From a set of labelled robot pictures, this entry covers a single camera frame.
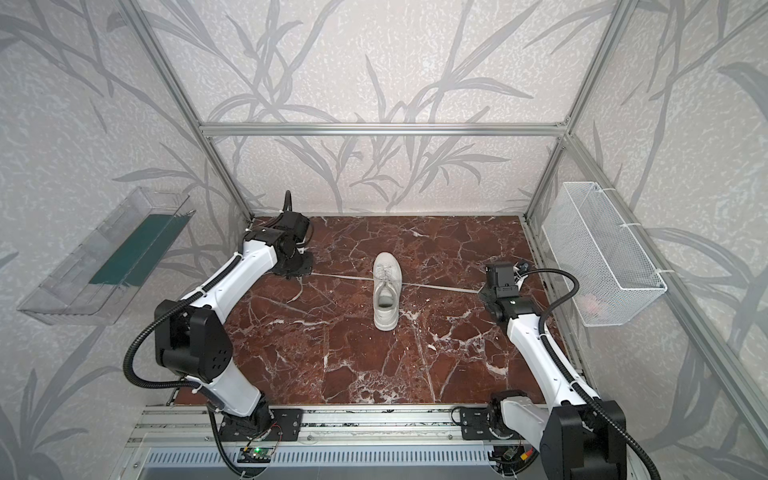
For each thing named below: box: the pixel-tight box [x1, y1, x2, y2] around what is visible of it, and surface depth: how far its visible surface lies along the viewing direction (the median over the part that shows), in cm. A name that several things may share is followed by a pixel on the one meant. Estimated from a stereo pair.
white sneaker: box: [373, 252, 403, 332], surface depth 91 cm
